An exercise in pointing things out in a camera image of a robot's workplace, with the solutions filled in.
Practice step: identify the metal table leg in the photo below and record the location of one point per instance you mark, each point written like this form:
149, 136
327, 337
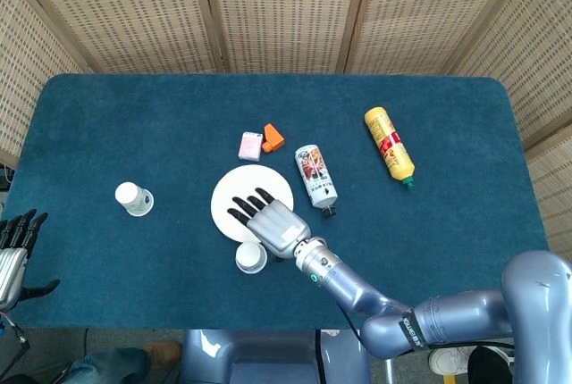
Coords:
389, 370

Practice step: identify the blue felt table cover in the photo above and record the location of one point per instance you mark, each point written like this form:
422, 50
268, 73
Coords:
179, 120

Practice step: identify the orange plastic block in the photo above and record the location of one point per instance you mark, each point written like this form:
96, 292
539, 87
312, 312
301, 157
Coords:
272, 136

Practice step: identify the yellow squeeze bottle green cap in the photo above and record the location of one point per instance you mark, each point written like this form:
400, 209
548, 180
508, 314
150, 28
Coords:
389, 145

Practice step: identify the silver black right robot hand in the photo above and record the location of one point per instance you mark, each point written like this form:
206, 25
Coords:
277, 223

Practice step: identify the pink small box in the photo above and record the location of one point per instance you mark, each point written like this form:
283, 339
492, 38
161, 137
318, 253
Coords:
250, 146

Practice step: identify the white printed spray can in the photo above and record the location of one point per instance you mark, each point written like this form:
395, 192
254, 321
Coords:
316, 178

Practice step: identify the white sneaker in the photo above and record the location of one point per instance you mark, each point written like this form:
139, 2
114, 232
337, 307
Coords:
449, 361

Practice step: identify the brown shoe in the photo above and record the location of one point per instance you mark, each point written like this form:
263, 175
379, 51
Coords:
163, 353

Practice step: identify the blue jeans leg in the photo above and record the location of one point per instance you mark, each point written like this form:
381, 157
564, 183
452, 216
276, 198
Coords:
107, 366

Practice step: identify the white round plate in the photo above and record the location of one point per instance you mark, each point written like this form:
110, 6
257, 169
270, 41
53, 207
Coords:
232, 187

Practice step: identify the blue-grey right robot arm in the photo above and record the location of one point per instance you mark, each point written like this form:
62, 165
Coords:
357, 294

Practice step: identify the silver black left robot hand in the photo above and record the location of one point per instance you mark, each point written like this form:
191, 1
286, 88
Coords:
11, 272

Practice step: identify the black trouser leg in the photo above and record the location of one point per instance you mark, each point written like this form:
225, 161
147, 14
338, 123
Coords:
487, 366

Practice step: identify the white paper cup green print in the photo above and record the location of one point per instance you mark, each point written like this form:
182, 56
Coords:
132, 196

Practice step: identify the woven bamboo folding screen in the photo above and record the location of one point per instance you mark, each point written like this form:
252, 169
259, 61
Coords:
286, 9

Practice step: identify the blue-grey robot torso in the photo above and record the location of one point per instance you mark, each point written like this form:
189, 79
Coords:
268, 357

